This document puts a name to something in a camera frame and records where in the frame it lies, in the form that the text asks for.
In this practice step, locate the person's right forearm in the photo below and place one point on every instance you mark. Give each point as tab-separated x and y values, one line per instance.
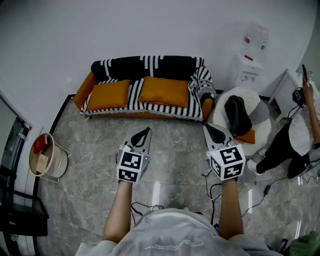
230	210

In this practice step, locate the white beanbag chair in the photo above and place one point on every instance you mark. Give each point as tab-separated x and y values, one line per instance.
261	132

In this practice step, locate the light wooden box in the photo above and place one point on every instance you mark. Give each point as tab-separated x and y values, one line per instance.
41	163

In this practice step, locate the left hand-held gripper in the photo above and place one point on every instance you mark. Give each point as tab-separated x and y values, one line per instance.
130	165

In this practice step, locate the white framed glass door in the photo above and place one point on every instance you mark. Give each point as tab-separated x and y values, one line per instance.
15	135

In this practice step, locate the person's white shirt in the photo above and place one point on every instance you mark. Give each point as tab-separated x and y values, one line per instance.
172	235

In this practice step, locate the clear water bottle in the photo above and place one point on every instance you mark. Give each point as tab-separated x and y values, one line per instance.
256	37

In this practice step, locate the green soft object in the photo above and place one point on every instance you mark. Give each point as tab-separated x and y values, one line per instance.
306	245

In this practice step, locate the red box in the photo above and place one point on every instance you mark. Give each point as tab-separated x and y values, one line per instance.
40	146

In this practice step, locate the white water dispenser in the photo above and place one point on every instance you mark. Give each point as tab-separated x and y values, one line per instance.
243	70

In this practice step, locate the white side cabinet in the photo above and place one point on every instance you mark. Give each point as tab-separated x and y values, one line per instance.
285	92

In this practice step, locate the black backpack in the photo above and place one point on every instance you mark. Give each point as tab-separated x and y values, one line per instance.
237	115

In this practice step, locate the white round basket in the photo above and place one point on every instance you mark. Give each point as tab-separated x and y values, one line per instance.
58	162

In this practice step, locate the dark smartphone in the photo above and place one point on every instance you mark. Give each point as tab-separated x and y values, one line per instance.
216	228

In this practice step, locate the black floor stand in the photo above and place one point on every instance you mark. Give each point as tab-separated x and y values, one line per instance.
284	246

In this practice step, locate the person's left forearm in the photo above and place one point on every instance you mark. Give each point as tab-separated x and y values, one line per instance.
118	212

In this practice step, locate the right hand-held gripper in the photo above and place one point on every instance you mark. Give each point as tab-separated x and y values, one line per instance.
227	162

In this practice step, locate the small orange cushion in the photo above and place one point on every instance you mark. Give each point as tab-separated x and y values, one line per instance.
247	137

